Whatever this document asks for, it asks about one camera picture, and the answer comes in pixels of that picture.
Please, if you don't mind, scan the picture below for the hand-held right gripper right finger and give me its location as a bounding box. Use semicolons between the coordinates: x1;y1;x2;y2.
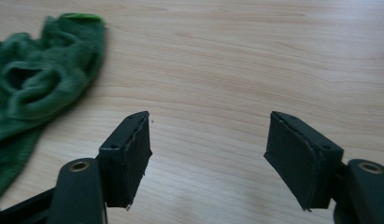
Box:
263;110;345;213

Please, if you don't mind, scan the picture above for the green knitted cloth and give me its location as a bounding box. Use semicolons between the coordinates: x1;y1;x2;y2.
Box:
0;12;107;202

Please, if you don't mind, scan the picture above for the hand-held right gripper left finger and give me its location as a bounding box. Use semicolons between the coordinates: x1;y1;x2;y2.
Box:
95;110;153;211

